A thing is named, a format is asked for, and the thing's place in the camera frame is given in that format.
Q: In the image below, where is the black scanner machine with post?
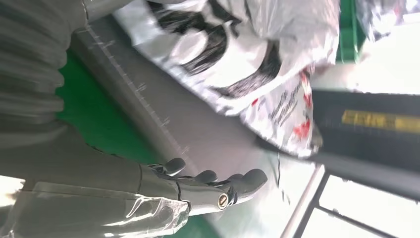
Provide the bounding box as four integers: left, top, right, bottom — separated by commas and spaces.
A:
70, 18, 420, 202

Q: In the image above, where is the silver conveyor side rail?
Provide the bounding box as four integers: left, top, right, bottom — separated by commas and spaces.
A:
280, 164, 329, 238

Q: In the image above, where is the grey mailer bag red print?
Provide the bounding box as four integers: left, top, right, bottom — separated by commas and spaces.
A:
356, 0, 420, 42

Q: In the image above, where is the green conveyor belt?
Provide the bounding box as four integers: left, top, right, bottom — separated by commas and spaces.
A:
54, 49, 224, 238

